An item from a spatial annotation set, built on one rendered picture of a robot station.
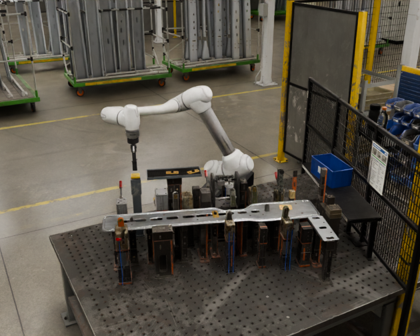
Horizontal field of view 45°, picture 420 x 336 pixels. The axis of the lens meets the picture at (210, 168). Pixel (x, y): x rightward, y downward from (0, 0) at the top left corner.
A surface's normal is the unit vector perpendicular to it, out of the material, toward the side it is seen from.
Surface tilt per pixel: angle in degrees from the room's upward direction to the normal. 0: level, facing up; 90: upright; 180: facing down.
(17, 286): 0
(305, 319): 0
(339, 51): 90
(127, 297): 0
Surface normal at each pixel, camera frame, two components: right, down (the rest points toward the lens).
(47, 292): 0.00, -0.91
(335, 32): -0.89, 0.17
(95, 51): 0.39, 0.31
